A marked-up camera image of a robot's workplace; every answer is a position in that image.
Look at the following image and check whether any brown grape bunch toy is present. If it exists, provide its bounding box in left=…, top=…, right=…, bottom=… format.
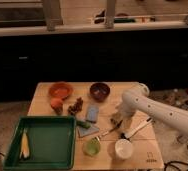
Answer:
left=68, top=97, right=83, bottom=115

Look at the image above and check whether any green plastic tray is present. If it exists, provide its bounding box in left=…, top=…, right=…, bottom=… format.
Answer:
left=3, top=116, right=76, bottom=171

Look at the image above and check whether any orange carrot toy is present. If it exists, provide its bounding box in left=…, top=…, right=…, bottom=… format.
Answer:
left=50, top=98, right=63, bottom=115

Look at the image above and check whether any blue sponge block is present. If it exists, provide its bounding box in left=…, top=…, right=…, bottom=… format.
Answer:
left=86, top=105, right=99, bottom=123

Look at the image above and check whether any orange plastic bowl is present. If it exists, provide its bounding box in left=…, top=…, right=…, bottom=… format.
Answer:
left=48, top=82, right=73, bottom=100

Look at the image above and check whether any white plastic cup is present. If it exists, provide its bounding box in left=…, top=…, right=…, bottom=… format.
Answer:
left=113, top=139, right=134, bottom=160

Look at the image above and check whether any green plastic cup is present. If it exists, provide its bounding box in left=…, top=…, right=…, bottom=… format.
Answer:
left=83, top=138, right=101, bottom=157

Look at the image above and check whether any metal spoon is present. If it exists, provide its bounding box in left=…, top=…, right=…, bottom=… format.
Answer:
left=95, top=120, right=124, bottom=141

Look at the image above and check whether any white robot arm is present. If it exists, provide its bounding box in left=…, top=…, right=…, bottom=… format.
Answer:
left=118, top=83, right=188, bottom=136

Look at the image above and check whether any green cucumber toy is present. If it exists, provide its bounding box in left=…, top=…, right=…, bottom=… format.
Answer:
left=76, top=120, right=90, bottom=129

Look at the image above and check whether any dark brown bowl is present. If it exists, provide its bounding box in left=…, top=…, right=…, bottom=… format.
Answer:
left=90, top=82, right=110, bottom=102

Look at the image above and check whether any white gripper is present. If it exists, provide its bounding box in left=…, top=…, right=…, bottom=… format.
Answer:
left=116, top=103, right=135, bottom=122

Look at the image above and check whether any wooden board eraser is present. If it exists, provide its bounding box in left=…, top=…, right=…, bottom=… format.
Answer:
left=110, top=118, right=120, bottom=126

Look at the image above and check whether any yellow corn cob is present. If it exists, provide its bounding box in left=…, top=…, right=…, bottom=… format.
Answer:
left=20, top=131, right=30, bottom=159

